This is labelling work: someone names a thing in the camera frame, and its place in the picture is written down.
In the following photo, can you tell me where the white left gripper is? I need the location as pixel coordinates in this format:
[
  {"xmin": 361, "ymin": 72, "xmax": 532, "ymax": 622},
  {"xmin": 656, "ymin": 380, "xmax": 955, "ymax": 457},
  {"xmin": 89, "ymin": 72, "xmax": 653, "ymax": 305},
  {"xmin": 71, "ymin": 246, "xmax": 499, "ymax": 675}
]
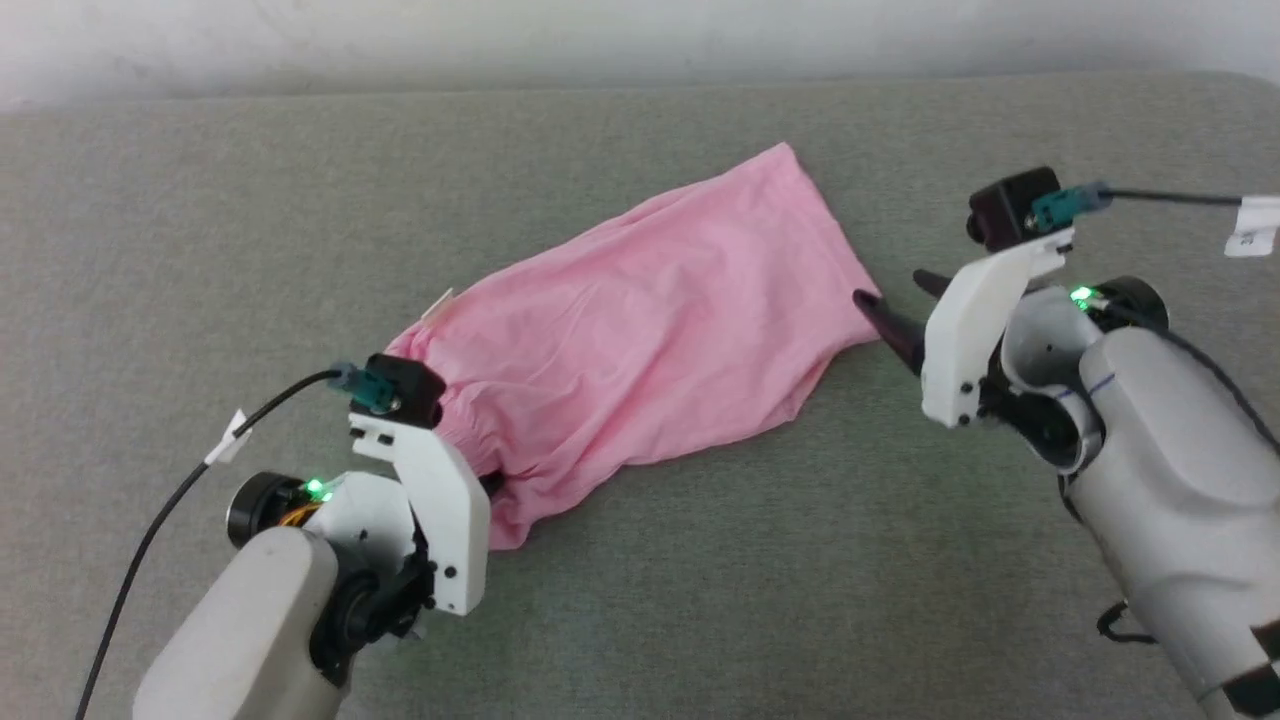
[{"xmin": 349, "ymin": 412, "xmax": 507, "ymax": 617}]

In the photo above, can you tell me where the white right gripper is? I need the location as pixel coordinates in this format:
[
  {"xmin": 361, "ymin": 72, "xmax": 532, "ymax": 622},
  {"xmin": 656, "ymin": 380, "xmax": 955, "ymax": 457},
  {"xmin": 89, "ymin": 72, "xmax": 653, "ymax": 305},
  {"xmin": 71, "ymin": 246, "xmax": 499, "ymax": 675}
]
[{"xmin": 851, "ymin": 227, "xmax": 1077, "ymax": 430}]

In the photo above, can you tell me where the pink cloth garment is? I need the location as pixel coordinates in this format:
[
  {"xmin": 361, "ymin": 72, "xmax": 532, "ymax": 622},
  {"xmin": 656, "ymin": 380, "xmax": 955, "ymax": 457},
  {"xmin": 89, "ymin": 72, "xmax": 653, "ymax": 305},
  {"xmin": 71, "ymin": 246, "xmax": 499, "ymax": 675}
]
[{"xmin": 385, "ymin": 142, "xmax": 883, "ymax": 551}]

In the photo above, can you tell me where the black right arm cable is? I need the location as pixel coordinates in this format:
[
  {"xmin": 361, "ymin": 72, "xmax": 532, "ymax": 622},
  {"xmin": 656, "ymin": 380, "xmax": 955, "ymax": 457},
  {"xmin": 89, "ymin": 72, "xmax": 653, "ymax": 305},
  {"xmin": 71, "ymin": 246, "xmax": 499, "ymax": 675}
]
[{"xmin": 1030, "ymin": 182, "xmax": 1246, "ymax": 234}]

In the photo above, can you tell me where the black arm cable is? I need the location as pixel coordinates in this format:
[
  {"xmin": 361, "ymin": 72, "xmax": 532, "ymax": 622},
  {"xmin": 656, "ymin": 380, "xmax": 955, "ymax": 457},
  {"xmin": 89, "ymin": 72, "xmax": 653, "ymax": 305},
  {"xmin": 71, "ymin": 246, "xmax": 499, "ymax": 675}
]
[
  {"xmin": 1030, "ymin": 182, "xmax": 1246, "ymax": 234},
  {"xmin": 75, "ymin": 365, "xmax": 393, "ymax": 720}
]

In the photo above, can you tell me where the white cable label tag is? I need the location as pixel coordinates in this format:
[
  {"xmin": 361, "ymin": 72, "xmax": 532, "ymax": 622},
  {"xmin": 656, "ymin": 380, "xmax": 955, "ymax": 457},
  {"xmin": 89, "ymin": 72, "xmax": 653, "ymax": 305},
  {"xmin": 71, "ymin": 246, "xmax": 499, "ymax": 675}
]
[
  {"xmin": 1224, "ymin": 194, "xmax": 1280, "ymax": 259},
  {"xmin": 203, "ymin": 408, "xmax": 253, "ymax": 467}
]

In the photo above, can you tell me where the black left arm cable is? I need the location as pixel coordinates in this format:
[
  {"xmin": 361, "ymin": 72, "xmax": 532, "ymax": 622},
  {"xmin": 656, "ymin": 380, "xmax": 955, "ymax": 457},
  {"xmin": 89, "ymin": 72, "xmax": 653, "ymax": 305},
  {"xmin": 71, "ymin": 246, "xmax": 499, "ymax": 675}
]
[{"xmin": 75, "ymin": 365, "xmax": 393, "ymax": 720}]

